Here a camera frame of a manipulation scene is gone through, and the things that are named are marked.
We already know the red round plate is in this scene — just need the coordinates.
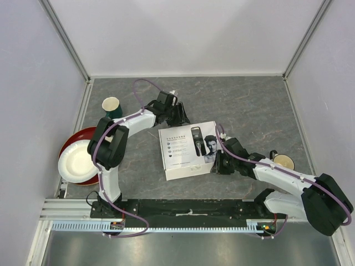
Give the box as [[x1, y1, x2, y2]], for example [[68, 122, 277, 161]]
[[58, 126, 99, 186]]

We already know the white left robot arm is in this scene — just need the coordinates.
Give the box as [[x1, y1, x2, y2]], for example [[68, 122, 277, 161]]
[[87, 91, 190, 218]]

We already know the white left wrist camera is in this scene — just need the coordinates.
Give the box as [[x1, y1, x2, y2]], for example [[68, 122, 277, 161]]
[[170, 90, 178, 106]]

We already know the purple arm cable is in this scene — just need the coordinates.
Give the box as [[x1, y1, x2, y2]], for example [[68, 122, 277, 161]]
[[215, 124, 352, 241], [93, 79, 173, 239]]

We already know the white cardboard box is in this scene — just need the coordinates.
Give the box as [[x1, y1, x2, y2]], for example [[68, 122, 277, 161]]
[[159, 121, 221, 181]]

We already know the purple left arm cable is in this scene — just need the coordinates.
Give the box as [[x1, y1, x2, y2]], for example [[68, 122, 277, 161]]
[[93, 79, 173, 239]]

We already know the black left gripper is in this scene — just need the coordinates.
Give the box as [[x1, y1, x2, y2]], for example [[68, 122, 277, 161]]
[[165, 103, 190, 129]]

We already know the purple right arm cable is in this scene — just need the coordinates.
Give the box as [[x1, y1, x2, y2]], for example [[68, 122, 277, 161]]
[[215, 124, 352, 241]]

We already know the cream paper cup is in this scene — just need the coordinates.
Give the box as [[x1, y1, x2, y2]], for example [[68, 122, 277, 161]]
[[102, 97, 123, 119]]

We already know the white slotted cable duct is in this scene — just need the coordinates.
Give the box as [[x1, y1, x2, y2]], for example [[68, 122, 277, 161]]
[[51, 221, 268, 233]]

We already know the white plate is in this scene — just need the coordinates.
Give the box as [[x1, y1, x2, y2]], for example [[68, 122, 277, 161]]
[[58, 140, 98, 183]]

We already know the cream ceramic mug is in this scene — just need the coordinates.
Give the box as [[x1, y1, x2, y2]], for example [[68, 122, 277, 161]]
[[269, 150, 295, 170]]

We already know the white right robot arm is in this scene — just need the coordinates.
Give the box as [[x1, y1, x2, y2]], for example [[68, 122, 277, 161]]
[[215, 137, 354, 236]]

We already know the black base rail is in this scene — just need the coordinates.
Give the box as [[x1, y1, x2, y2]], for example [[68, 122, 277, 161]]
[[90, 199, 286, 227]]

